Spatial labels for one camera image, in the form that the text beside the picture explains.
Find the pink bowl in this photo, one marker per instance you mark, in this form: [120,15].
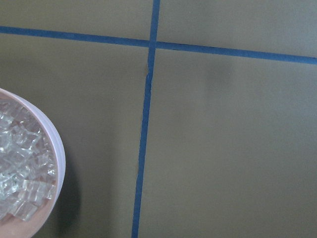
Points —
[13,227]

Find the pile of clear ice cubes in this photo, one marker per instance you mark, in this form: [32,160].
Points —
[27,165]

